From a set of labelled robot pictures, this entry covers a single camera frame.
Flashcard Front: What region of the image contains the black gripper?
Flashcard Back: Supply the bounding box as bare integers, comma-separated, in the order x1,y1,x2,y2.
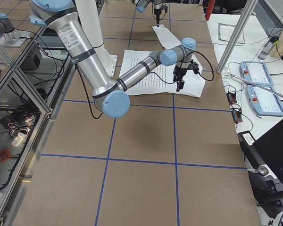
153,0,162,27
173,63,188,92

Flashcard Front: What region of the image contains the white long-sleeve printed shirt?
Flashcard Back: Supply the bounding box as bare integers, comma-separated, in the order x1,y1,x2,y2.
119,24,205,98

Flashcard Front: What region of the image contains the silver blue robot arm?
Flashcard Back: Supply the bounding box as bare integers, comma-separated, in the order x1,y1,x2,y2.
29,0,196,118
131,0,165,27

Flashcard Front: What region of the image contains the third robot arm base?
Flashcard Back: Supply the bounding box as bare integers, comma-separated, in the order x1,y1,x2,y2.
0,13,31,47

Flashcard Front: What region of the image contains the red fire extinguisher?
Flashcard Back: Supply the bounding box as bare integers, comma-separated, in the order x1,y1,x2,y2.
206,0,215,15

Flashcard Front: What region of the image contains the black framed paper sheet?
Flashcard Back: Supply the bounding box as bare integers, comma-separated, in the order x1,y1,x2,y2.
218,23,245,44

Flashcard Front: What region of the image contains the far blue teach pendant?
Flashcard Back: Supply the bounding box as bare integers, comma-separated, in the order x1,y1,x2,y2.
240,61,274,86

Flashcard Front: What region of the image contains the blue teach pendant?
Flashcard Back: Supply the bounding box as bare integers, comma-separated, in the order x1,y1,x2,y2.
240,61,274,86
247,85,283,116

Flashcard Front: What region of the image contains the near blue teach pendant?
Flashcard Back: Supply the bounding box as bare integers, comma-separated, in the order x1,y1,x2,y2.
247,85,283,116

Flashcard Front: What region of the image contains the clear plastic water bottle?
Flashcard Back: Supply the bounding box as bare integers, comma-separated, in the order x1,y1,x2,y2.
258,36,279,60

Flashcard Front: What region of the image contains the black laptop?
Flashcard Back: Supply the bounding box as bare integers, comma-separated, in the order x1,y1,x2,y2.
253,119,283,182

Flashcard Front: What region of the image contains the black box on shelf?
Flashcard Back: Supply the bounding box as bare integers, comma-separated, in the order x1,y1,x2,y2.
20,45,42,71

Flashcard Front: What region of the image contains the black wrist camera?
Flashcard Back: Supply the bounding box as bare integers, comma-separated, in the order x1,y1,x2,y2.
187,60,200,74
160,4,168,14

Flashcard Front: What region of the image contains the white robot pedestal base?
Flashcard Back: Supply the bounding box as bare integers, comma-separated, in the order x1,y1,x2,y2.
93,4,117,78

